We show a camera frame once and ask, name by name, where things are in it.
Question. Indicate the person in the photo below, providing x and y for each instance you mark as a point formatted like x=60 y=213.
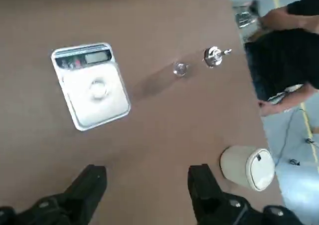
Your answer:
x=279 y=60

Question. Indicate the small empty clear glass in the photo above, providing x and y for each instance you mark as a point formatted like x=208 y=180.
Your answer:
x=180 y=69

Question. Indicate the white cylindrical lidded container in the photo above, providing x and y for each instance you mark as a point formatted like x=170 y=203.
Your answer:
x=236 y=165

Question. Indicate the small clear glass beaker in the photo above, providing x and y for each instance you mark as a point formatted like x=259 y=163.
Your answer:
x=98 y=88

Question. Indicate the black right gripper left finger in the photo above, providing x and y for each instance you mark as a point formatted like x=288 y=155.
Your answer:
x=84 y=190

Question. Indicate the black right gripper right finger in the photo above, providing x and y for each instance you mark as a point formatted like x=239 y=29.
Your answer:
x=204 y=187

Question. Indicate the white digital kitchen scale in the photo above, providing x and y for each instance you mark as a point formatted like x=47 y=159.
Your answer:
x=82 y=110

